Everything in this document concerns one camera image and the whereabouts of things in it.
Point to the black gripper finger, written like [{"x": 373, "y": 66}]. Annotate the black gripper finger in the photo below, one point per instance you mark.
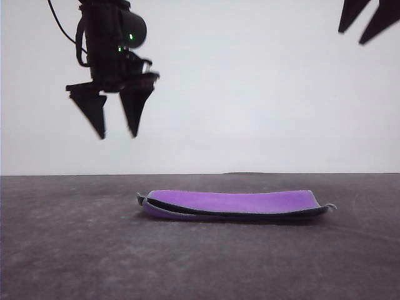
[
  {"x": 135, "y": 109},
  {"x": 351, "y": 14},
  {"x": 92, "y": 109},
  {"x": 382, "y": 22}
]

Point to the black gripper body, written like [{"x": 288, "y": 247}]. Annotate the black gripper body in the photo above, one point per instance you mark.
[{"x": 107, "y": 78}]

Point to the purple towel with grey hem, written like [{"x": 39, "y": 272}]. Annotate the purple towel with grey hem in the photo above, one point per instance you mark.
[{"x": 225, "y": 201}]

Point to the grey table cloth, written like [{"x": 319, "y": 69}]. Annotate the grey table cloth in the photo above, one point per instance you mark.
[{"x": 93, "y": 259}]

